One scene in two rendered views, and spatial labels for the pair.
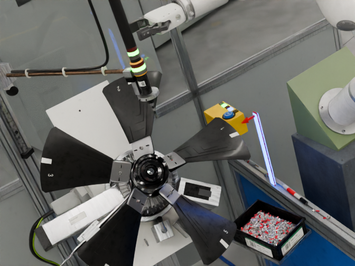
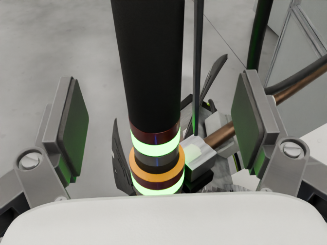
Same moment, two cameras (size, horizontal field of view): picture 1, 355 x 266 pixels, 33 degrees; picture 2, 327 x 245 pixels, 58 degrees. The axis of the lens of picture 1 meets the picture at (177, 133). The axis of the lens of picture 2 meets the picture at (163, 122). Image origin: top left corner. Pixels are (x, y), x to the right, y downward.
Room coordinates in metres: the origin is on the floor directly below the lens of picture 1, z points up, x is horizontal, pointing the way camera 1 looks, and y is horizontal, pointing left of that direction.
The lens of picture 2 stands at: (1.72, -0.07, 1.76)
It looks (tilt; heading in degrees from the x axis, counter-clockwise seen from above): 50 degrees down; 107
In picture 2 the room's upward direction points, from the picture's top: 1 degrees counter-clockwise
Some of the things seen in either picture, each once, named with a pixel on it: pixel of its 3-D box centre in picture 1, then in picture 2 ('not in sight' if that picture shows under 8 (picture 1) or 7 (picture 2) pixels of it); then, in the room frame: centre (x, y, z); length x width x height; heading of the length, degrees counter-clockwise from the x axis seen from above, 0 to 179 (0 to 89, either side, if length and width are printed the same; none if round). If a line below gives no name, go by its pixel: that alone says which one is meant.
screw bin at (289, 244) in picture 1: (268, 229); not in sight; (1.58, -0.19, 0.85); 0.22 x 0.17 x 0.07; 34
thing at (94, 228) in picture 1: (92, 234); not in sight; (1.58, 0.38, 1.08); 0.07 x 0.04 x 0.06; 119
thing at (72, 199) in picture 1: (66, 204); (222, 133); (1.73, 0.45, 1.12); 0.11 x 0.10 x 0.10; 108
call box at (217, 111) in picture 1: (225, 122); not in sight; (2.07, -0.20, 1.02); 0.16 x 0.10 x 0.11; 18
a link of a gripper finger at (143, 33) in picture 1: (149, 32); (36, 152); (1.65, -0.02, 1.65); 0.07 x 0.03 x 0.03; 108
